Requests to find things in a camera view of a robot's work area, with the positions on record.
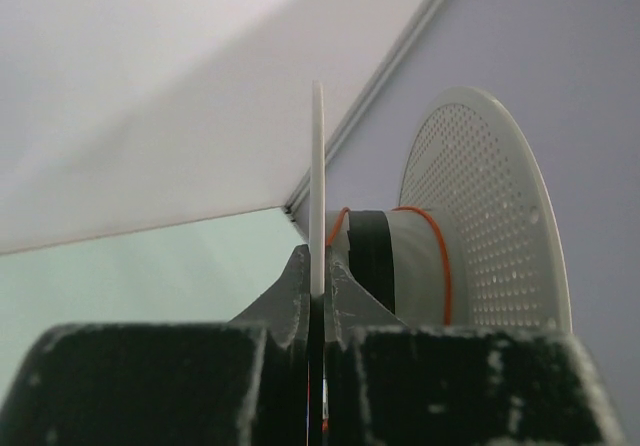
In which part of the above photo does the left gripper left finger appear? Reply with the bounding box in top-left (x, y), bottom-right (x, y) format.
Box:
top-left (1, 245), bottom-right (310, 445)

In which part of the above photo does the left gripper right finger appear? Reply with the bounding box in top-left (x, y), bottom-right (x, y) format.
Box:
top-left (324, 251), bottom-right (625, 445)

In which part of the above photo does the thin red wire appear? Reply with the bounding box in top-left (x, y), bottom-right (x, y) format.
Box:
top-left (325, 206), bottom-right (454, 325)

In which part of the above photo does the white cable spool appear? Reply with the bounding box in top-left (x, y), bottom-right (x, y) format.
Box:
top-left (309, 86), bottom-right (573, 333)

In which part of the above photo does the right aluminium frame post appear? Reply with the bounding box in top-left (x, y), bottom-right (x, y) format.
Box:
top-left (285, 0), bottom-right (471, 220)

